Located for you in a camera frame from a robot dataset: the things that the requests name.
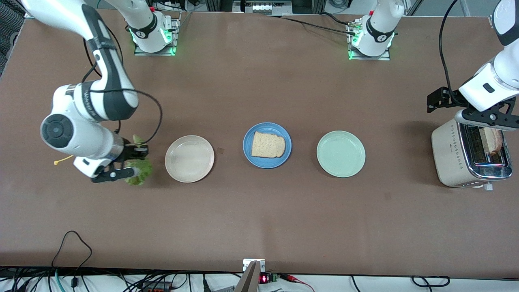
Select blue round plate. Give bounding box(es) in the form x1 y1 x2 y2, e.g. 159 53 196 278
242 122 292 169

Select black base power cable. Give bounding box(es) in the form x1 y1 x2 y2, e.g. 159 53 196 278
264 12 359 37

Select red clip lead wires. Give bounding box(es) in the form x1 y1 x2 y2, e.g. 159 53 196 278
279 274 316 292

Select green lettuce leaf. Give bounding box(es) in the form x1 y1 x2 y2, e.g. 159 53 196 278
123 135 154 186

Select metal box with white lights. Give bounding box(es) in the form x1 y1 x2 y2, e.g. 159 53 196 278
233 0 292 15

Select cream and chrome toaster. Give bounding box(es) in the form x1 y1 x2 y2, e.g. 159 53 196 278
431 113 513 191

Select coiled black cable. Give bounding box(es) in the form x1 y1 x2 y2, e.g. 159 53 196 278
412 276 450 288

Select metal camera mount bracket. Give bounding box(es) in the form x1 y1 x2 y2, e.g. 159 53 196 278
234 258 266 292

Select black cable bundle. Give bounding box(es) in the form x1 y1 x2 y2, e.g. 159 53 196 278
0 266 244 292

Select toasted bread slice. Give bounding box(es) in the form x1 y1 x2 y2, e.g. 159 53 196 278
251 131 286 159
483 127 504 155

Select light green round plate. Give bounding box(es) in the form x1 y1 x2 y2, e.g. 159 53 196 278
316 130 366 178

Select grey mesh chair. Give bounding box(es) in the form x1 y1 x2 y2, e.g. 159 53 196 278
0 2 26 75

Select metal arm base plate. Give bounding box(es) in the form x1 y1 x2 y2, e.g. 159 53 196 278
134 12 181 56
348 49 390 61

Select thin black looped cable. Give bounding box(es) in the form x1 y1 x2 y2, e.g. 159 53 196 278
51 230 93 280

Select beige round plate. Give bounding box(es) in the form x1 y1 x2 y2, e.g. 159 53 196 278
165 135 215 183

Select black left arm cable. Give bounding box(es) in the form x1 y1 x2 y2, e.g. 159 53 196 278
440 0 465 107

